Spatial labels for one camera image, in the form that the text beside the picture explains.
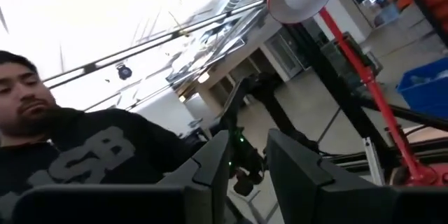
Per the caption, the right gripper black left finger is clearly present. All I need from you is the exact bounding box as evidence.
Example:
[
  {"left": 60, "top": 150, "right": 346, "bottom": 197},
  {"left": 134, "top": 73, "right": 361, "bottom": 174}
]
[{"left": 11, "top": 130, "right": 232, "bottom": 224}]

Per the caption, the black ceiling cable reel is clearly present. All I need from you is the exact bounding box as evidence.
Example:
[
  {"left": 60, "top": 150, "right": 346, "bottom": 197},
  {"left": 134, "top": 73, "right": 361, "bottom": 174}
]
[{"left": 116, "top": 63, "right": 133, "bottom": 81}]

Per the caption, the person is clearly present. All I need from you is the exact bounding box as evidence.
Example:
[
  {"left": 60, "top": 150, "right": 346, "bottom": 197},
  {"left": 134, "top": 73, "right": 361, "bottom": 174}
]
[{"left": 0, "top": 50, "right": 211, "bottom": 224}]

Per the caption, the blue plastic bin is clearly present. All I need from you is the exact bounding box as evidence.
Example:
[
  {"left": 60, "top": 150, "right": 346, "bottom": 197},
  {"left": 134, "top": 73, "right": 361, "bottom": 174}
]
[{"left": 396, "top": 57, "right": 448, "bottom": 120}]

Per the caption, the red desk lamp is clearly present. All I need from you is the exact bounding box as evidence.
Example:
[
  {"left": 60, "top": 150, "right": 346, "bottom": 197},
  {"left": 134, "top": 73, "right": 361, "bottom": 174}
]
[{"left": 266, "top": 0, "right": 448, "bottom": 187}]

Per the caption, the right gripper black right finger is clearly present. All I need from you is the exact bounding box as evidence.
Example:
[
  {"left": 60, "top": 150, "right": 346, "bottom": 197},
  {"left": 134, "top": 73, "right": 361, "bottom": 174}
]
[{"left": 267, "top": 128, "right": 448, "bottom": 224}]

